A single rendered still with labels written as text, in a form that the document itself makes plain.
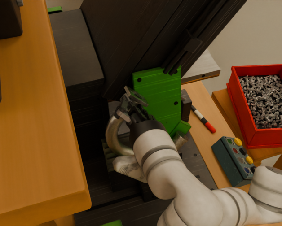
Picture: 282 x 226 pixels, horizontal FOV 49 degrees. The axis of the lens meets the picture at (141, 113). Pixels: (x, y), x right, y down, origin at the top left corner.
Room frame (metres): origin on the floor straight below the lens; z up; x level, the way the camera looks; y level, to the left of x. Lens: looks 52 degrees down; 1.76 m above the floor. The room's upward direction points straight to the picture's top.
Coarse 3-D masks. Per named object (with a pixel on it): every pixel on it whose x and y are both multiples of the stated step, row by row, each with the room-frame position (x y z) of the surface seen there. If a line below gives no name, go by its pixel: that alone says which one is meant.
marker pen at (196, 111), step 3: (192, 105) 0.70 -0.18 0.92; (192, 108) 0.69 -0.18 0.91; (195, 108) 0.69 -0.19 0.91; (195, 111) 0.68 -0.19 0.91; (198, 111) 0.68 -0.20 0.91; (198, 114) 0.66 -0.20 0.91; (201, 114) 0.66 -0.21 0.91; (198, 117) 0.65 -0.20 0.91; (201, 117) 0.65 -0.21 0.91; (204, 117) 0.65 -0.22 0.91; (201, 120) 0.64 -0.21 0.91; (204, 120) 0.64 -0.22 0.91; (204, 123) 0.63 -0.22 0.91; (207, 123) 0.62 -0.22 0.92; (207, 126) 0.61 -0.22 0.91; (210, 126) 0.61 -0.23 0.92; (210, 129) 0.60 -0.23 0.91; (213, 129) 0.60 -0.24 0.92; (213, 132) 0.59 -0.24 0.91
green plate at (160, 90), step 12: (144, 72) 0.50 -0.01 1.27; (156, 72) 0.51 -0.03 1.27; (168, 72) 0.51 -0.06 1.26; (180, 72) 0.52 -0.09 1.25; (144, 84) 0.49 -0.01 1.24; (156, 84) 0.50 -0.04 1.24; (168, 84) 0.50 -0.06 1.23; (180, 84) 0.51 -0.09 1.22; (144, 96) 0.48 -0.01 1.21; (156, 96) 0.49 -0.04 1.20; (168, 96) 0.50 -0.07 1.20; (180, 96) 0.50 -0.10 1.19; (144, 108) 0.47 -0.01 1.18; (156, 108) 0.48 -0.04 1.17; (168, 108) 0.49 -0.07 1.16; (180, 108) 0.49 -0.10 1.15; (168, 120) 0.48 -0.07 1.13; (180, 120) 0.48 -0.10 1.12; (168, 132) 0.47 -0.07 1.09
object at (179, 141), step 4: (176, 132) 0.46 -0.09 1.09; (180, 132) 0.47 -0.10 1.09; (176, 136) 0.45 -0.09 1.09; (180, 136) 0.45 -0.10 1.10; (184, 136) 0.45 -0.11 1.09; (172, 140) 0.45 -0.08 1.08; (176, 140) 0.44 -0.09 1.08; (180, 140) 0.44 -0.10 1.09; (184, 140) 0.44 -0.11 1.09; (176, 144) 0.43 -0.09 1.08; (180, 144) 0.43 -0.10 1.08; (176, 148) 0.43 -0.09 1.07
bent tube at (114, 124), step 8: (128, 88) 0.47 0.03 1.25; (128, 96) 0.44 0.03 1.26; (136, 96) 0.45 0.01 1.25; (136, 104) 0.44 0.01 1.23; (144, 104) 0.44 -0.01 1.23; (112, 120) 0.42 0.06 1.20; (120, 120) 0.42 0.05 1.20; (112, 128) 0.41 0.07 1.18; (112, 136) 0.40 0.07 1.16; (112, 144) 0.40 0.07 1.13; (120, 144) 0.41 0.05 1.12; (120, 152) 0.39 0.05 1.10; (128, 152) 0.40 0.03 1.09
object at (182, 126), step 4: (180, 124) 0.48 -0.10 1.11; (184, 124) 0.48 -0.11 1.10; (188, 124) 0.49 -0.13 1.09; (176, 128) 0.47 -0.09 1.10; (180, 128) 0.47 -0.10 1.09; (184, 128) 0.48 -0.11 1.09; (188, 128) 0.48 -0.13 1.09; (172, 132) 0.47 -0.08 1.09; (184, 132) 0.47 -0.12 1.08; (172, 136) 0.46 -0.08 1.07
